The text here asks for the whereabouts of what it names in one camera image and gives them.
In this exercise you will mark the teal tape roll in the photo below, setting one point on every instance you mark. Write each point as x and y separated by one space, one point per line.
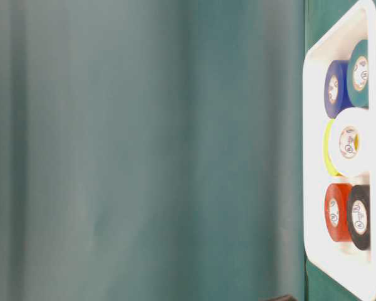
357 75

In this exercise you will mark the yellow tape roll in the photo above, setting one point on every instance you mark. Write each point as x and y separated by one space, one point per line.
326 157

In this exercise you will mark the white rectangular plastic case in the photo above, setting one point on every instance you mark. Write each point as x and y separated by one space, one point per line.
338 271

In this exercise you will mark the black tape roll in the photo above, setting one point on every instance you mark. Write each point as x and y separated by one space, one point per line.
358 216

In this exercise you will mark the white tape roll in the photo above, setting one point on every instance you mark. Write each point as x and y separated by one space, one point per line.
349 142

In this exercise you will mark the red tape roll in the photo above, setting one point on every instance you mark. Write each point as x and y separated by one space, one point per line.
336 198

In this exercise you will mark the blue tape roll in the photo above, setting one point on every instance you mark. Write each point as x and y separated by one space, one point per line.
336 96

